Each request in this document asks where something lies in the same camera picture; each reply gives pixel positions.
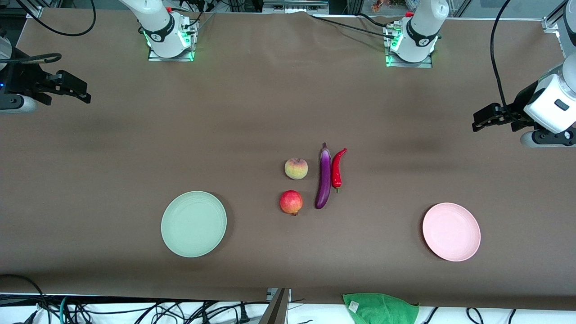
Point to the aluminium frame profile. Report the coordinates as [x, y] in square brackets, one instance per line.
[551, 22]
[33, 12]

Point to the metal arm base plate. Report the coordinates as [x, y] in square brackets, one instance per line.
[171, 59]
[409, 65]

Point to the light green plate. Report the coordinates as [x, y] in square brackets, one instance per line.
[193, 224]

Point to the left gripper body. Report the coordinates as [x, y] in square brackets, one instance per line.
[518, 109]

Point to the yellow pink peach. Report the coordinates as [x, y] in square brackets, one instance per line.
[296, 168]

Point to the red pomegranate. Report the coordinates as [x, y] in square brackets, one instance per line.
[290, 202]

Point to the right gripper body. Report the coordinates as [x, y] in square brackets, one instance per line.
[22, 82]

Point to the brown table cover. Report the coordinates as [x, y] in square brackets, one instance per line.
[270, 112]

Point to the red chili pepper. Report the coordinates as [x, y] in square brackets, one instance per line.
[336, 173]

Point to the black power plug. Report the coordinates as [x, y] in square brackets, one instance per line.
[243, 315]

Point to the green cloth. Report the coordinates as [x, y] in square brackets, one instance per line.
[380, 310]

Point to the aluminium post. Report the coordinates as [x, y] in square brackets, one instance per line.
[275, 310]

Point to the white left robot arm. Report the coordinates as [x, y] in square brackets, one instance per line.
[423, 31]

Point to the pink plate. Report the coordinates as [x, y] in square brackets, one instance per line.
[451, 231]

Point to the silver metal box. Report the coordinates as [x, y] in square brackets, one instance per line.
[294, 6]

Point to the purple eggplant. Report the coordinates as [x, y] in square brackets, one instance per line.
[323, 180]

